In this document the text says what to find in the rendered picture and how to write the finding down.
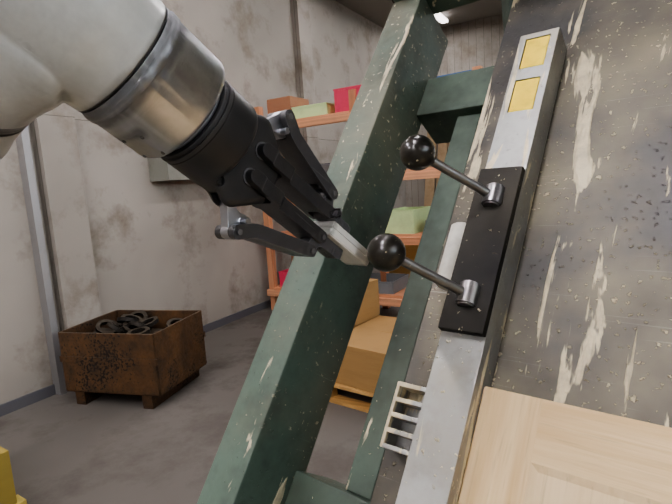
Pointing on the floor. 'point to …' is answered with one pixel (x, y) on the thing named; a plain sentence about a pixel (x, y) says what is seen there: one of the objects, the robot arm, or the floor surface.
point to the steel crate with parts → (133, 354)
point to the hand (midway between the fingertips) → (340, 244)
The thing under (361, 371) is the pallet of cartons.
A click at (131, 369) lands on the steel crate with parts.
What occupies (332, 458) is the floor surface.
